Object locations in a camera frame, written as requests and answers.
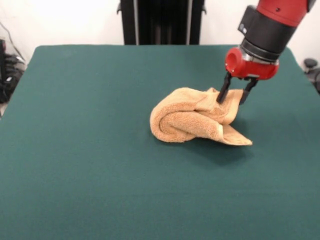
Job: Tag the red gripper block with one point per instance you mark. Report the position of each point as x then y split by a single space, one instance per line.
257 70

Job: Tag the tan terry towel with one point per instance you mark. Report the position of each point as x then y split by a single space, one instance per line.
190 120

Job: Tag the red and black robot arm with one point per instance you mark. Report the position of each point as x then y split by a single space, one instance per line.
270 25

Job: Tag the black office chair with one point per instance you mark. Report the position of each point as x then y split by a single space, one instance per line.
311 63

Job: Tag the dark green table cloth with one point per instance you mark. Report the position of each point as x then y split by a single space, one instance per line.
100 150

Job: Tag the black equipment pile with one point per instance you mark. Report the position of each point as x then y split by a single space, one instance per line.
10 75

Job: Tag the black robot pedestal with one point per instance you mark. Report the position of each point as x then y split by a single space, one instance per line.
162 22

